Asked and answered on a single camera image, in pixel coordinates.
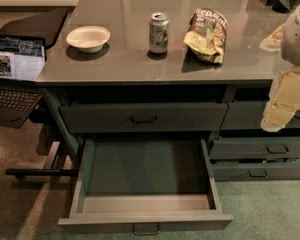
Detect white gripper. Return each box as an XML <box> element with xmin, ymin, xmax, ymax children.
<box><xmin>260</xmin><ymin>24</ymin><xmax>300</xmax><ymax>132</ymax></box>

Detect brown chip bag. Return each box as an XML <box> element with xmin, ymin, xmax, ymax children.
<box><xmin>184</xmin><ymin>8</ymin><xmax>227</xmax><ymax>64</ymax></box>

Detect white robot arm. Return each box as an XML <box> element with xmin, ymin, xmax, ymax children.
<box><xmin>260</xmin><ymin>4</ymin><xmax>300</xmax><ymax>132</ymax></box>

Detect top right drawer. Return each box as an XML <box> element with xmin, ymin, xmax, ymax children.
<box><xmin>221</xmin><ymin>101</ymin><xmax>300</xmax><ymax>130</ymax></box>

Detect bottom right drawer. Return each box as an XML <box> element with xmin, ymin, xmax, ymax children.
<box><xmin>212</xmin><ymin>163</ymin><xmax>300</xmax><ymax>181</ymax></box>

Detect closed top left drawer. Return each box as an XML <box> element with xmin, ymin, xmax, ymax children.
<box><xmin>59</xmin><ymin>102</ymin><xmax>228</xmax><ymax>133</ymax></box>

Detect open middle drawer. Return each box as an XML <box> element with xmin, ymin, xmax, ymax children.
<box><xmin>59</xmin><ymin>139</ymin><xmax>233</xmax><ymax>235</ymax></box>

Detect green soda can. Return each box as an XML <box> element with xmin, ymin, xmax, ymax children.
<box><xmin>149</xmin><ymin>12</ymin><xmax>169</xmax><ymax>54</ymax></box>

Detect white paper bowl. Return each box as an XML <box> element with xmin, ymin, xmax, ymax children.
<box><xmin>66</xmin><ymin>26</ymin><xmax>110</xmax><ymax>53</ymax></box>

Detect black laptop stand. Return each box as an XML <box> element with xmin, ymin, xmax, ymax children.
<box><xmin>5</xmin><ymin>99</ymin><xmax>78</xmax><ymax>179</ymax></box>

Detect open black laptop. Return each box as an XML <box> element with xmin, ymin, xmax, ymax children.
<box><xmin>0</xmin><ymin>34</ymin><xmax>46</xmax><ymax>128</ymax></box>

